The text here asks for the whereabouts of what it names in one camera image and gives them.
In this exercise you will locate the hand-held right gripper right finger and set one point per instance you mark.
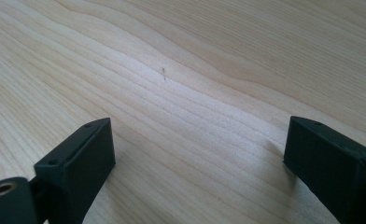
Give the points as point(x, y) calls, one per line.
point(333, 168)

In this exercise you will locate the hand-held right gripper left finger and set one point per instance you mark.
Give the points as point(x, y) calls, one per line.
point(78, 168)

